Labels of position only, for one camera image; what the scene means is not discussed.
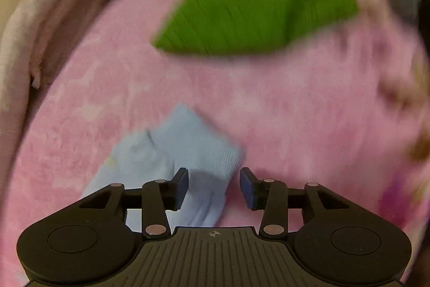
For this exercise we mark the pink floral blanket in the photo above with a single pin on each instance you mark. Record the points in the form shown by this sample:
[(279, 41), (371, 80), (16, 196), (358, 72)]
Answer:
[(285, 105)]

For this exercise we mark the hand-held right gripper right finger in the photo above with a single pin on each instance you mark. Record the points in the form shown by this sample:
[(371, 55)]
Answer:
[(248, 189)]

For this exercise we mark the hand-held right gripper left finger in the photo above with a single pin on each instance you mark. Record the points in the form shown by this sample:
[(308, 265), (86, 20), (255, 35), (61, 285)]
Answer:
[(181, 189)]

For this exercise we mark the light blue sweatshirt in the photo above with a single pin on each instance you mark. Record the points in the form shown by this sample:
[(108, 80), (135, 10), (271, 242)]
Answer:
[(188, 142)]

